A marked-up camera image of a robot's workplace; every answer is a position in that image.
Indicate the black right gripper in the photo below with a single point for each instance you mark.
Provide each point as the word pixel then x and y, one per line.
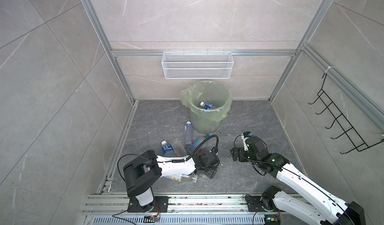
pixel 241 151

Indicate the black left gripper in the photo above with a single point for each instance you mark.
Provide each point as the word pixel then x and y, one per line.
pixel 212 174

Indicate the clear bottle yellow label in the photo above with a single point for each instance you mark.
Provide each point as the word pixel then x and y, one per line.
pixel 184 178

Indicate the small bottle blue label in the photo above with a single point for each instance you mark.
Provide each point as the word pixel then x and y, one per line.
pixel 168 150

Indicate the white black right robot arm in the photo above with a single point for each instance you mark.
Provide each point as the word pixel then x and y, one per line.
pixel 320 206

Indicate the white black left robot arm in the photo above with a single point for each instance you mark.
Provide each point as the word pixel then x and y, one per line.
pixel 142 172

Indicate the grey mesh waste bin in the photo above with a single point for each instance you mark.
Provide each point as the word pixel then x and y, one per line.
pixel 202 124

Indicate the green plastic bin liner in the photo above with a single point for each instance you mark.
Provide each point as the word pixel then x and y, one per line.
pixel 211 92

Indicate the clear bottle blue cap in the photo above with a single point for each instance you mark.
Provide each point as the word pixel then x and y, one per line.
pixel 195 143

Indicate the clear empty plastic cup bottle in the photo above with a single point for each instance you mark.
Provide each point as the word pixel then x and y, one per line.
pixel 179 148

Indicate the purple Ganten water bottle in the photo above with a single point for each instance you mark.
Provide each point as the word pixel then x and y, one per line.
pixel 189 132

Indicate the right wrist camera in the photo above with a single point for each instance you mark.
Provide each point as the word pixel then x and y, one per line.
pixel 244 137

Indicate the black wire hook rack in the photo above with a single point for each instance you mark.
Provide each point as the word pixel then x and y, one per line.
pixel 340 119

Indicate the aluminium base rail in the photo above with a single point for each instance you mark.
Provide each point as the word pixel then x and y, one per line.
pixel 186 209

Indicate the white wire mesh shelf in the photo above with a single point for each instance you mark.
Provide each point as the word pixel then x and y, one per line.
pixel 197 65

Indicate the aluminium frame rail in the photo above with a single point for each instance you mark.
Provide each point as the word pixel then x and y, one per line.
pixel 90 11

